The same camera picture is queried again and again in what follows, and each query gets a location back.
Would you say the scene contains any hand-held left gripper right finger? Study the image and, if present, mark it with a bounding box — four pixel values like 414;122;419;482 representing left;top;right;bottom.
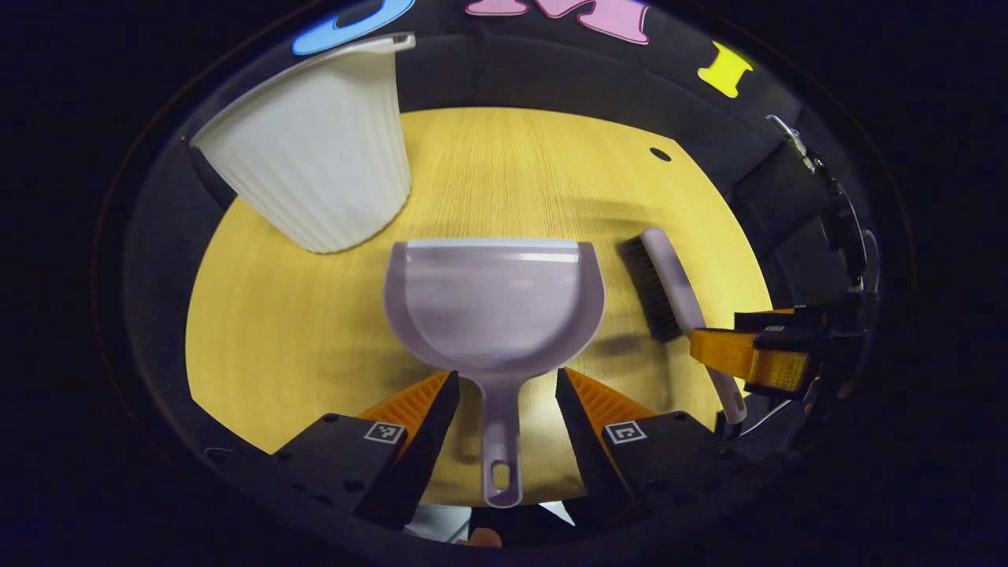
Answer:
555;367;733;521

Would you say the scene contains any wooden desktop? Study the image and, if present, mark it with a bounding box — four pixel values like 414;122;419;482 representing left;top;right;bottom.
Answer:
185;106;774;505

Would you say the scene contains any black backdrop cloth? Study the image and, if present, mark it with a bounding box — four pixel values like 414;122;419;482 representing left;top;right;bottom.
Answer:
118;0;875;473

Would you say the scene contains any small lilac broom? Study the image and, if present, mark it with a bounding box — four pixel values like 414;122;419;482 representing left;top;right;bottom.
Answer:
621;228;747;426

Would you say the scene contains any lilac plastic dustpan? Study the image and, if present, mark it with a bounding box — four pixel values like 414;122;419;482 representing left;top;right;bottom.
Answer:
384;239;606;509

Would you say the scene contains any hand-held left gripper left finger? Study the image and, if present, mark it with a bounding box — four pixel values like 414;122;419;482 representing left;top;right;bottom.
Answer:
272;370;461;528

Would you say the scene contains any white ribbed garbage bin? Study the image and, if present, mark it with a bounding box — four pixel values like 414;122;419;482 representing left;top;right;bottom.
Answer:
190;32;416;254

